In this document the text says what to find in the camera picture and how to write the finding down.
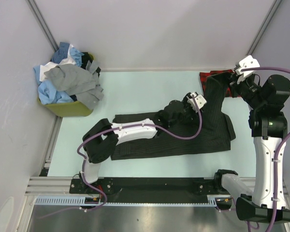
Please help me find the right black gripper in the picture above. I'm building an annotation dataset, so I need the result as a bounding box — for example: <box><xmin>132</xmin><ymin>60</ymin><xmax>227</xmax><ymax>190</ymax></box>
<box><xmin>223</xmin><ymin>72</ymin><xmax>265</xmax><ymax>110</ymax></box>

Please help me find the dark pinstriped long sleeve shirt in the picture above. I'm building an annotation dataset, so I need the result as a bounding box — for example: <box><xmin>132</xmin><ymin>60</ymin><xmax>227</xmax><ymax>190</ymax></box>
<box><xmin>111</xmin><ymin>71</ymin><xmax>236</xmax><ymax>160</ymax></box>

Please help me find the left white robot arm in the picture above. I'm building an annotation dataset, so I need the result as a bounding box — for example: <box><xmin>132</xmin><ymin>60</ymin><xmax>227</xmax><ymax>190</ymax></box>
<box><xmin>77</xmin><ymin>92</ymin><xmax>207</xmax><ymax>193</ymax></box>

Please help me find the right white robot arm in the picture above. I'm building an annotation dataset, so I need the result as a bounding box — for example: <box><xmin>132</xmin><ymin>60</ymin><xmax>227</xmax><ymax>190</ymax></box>
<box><xmin>213</xmin><ymin>74</ymin><xmax>290</xmax><ymax>224</ymax></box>

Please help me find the red black plaid folded shirt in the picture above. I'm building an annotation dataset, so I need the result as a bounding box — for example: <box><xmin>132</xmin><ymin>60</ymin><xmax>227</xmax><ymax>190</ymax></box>
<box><xmin>199</xmin><ymin>70</ymin><xmax>233</xmax><ymax>98</ymax></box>

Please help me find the grey shirt in basket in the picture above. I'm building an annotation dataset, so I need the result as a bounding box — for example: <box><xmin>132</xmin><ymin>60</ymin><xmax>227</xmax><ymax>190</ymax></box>
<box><xmin>44</xmin><ymin>61</ymin><xmax>104</xmax><ymax>110</ymax></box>

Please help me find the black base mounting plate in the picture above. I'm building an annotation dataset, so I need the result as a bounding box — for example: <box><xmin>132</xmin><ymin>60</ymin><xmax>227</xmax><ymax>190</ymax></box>
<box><xmin>70</xmin><ymin>176</ymin><xmax>232</xmax><ymax>210</ymax></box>

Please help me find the green laundry basket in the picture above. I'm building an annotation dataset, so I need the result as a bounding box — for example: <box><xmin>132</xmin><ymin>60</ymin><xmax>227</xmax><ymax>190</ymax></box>
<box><xmin>36</xmin><ymin>52</ymin><xmax>95</xmax><ymax>118</ymax></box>

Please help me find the black garment in basket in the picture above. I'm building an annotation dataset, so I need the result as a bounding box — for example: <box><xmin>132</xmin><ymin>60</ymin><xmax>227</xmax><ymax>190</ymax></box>
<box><xmin>81</xmin><ymin>52</ymin><xmax>101</xmax><ymax>74</ymax></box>

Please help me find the blue checked shirt in basket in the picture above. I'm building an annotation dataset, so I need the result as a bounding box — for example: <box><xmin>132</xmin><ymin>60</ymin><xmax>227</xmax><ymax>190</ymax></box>
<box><xmin>51</xmin><ymin>42</ymin><xmax>70</xmax><ymax>64</ymax></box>

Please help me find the light blue shirt in basket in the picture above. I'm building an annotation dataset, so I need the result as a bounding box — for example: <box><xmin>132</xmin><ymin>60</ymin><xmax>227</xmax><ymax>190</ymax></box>
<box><xmin>33</xmin><ymin>65</ymin><xmax>73</xmax><ymax>105</ymax></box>

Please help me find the white shirt in basket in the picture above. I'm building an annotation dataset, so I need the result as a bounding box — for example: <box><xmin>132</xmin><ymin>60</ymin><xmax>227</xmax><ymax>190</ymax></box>
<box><xmin>38</xmin><ymin>44</ymin><xmax>76</xmax><ymax>82</ymax></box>

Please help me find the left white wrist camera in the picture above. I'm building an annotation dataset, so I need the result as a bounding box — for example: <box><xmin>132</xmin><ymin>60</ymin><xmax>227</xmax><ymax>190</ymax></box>
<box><xmin>187</xmin><ymin>92</ymin><xmax>207</xmax><ymax>112</ymax></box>

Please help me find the white slotted cable duct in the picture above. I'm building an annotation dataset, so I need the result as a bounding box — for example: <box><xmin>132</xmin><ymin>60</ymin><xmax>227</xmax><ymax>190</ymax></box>
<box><xmin>35</xmin><ymin>196</ymin><xmax>218</xmax><ymax>206</ymax></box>

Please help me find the right aluminium corner post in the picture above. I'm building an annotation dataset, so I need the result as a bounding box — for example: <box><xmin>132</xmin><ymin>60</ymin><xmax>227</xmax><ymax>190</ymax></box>
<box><xmin>246</xmin><ymin>0</ymin><xmax>284</xmax><ymax>56</ymax></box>

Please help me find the aluminium corner post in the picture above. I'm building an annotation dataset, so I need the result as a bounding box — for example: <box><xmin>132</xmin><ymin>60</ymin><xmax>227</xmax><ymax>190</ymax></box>
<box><xmin>25</xmin><ymin>0</ymin><xmax>58</xmax><ymax>52</ymax></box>
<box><xmin>246</xmin><ymin>0</ymin><xmax>284</xmax><ymax>56</ymax></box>

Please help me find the aluminium frame rail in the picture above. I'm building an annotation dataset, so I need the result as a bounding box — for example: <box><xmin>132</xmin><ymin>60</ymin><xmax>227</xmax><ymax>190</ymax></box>
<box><xmin>24</xmin><ymin>176</ymin><xmax>288</xmax><ymax>197</ymax></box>

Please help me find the left aluminium corner post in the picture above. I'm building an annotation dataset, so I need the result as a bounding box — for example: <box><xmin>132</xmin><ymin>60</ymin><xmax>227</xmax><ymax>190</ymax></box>
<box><xmin>25</xmin><ymin>0</ymin><xmax>58</xmax><ymax>52</ymax></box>

